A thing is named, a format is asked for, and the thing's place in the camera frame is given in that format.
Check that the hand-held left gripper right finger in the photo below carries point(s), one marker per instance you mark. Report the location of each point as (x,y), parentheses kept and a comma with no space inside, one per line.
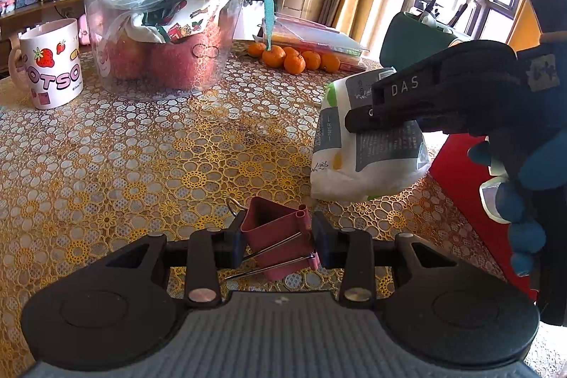
(321,244)

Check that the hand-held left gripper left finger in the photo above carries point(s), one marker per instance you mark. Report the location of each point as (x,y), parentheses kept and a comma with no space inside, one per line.
(234,244)

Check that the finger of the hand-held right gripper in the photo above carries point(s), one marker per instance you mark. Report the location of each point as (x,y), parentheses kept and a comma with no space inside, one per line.
(407,85)
(385,119)

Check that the pink binder clip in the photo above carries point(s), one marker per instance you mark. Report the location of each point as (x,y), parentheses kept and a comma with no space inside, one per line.
(274,227)

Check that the white tissue pack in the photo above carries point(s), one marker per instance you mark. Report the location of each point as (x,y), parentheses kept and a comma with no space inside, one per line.
(354,170)

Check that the red and white box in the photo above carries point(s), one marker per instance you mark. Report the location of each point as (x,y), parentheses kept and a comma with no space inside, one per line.
(460,192)

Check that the gold floral desktop tablecloth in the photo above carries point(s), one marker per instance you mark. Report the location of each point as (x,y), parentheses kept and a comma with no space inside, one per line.
(133,165)

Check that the person's right hand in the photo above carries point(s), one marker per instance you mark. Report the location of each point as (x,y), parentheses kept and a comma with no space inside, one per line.
(527,236)

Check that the stack of plastic folders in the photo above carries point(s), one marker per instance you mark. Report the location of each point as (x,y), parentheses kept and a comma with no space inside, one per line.
(319,35)

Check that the pile of tangerines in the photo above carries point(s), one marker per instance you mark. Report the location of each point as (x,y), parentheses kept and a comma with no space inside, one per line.
(294,60)

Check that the clear plastic bucket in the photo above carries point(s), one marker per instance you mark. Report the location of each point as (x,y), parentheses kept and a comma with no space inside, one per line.
(133,88)

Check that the apple in red foam net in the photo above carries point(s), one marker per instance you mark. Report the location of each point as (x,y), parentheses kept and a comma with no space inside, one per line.
(126,57)
(186,61)

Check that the white strawberry print mug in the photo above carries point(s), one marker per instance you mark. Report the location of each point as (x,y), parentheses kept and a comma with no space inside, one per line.
(48,68)

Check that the dark wooden sideboard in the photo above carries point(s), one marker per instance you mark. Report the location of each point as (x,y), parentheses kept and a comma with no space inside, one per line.
(40,12)

